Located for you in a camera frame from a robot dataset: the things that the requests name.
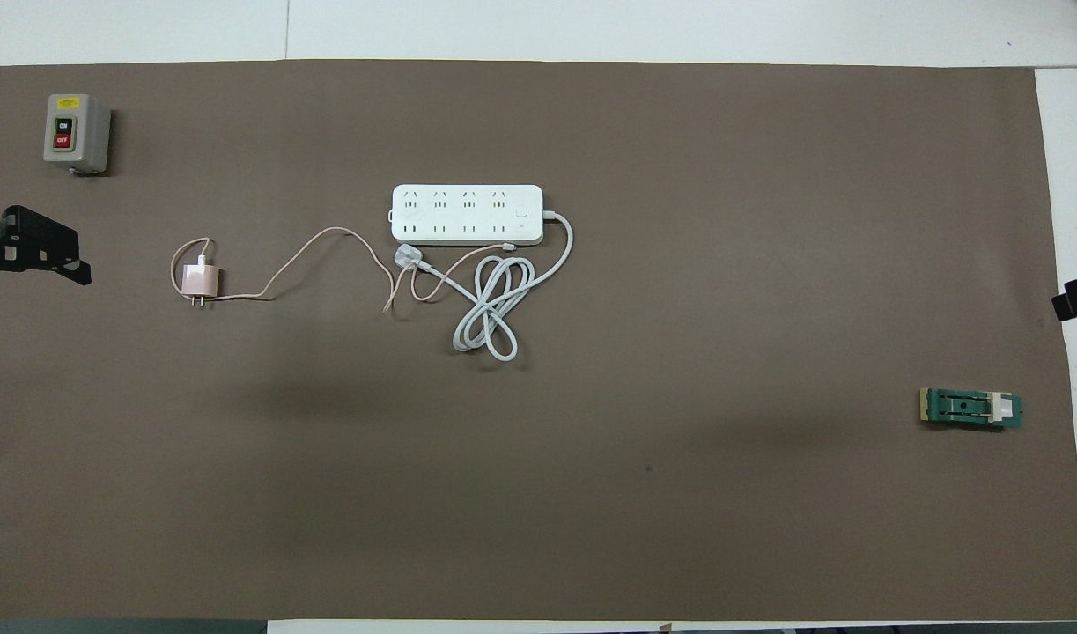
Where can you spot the grey on-off switch box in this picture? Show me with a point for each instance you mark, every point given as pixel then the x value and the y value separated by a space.
pixel 77 133

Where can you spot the brown table mat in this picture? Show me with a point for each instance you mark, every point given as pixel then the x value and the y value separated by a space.
pixel 679 440

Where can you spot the white power strip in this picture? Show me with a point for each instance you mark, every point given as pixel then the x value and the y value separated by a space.
pixel 468 214

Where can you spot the pink charger plug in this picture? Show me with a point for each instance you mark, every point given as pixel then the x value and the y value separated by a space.
pixel 199 280

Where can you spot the green knife switch board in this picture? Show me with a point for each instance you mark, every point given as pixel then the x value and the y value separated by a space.
pixel 970 408

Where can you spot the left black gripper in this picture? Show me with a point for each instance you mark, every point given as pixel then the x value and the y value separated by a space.
pixel 27 233

